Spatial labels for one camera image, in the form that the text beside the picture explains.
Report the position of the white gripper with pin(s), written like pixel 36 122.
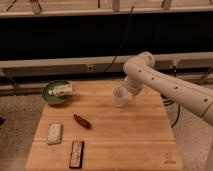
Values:
pixel 133 89

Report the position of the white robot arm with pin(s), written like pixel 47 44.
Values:
pixel 140 70

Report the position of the wooden cutting board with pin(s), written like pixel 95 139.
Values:
pixel 135 137

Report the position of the dark red chili pepper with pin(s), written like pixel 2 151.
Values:
pixel 83 122

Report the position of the white tube in bowl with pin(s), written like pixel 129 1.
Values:
pixel 61 90

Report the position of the green bowl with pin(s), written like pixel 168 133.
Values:
pixel 55 100

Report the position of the white wrapped packet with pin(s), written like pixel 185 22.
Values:
pixel 54 133

